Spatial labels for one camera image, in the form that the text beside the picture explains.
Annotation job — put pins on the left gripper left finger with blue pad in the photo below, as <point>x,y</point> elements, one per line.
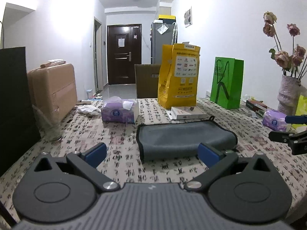
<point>85,165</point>

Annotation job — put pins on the lime green gift bag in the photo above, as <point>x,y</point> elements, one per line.
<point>301,110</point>

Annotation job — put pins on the yellow box on refrigerator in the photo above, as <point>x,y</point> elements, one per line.
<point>167,17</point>

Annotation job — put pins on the brown cardboard box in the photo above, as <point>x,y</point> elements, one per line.
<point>52,89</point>

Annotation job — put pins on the white flat box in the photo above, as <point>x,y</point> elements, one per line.
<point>186,113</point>

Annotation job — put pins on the dark brown entrance door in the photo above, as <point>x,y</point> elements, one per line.
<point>124,51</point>

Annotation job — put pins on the clear drinking glass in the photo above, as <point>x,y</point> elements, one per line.
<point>49,125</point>

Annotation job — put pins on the dried pink roses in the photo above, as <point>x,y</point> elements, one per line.
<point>291,58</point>

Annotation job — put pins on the crumpled white tissue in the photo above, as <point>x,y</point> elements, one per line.
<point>88,110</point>

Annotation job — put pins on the yellow paper bag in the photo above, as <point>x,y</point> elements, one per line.
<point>178,75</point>

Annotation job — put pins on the purple and grey towel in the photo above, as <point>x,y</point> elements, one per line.
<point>166,141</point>

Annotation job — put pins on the purple tissue pack, open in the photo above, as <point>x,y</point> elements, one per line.
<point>116,109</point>

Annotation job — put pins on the brown chair back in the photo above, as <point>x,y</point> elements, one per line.
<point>146,78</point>

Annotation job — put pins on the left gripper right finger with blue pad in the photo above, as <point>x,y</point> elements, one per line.
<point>219,164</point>

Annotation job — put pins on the pale wrapped flower vase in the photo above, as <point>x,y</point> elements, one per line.
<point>288,95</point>

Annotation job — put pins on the black paper shopping bag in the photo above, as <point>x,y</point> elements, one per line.
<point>19,131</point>

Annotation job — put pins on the dark flat box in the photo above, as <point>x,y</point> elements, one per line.
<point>256,106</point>

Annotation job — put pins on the purple tissue pack, sealed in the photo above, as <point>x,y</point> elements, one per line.
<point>275,120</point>

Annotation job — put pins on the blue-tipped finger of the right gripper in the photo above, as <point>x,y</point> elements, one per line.
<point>302,119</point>

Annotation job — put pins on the framed wall picture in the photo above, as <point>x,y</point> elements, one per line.
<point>188,18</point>

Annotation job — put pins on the green paper bag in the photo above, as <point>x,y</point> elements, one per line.
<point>227,82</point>

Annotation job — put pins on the grey refrigerator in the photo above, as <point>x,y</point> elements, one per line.
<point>161,34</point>

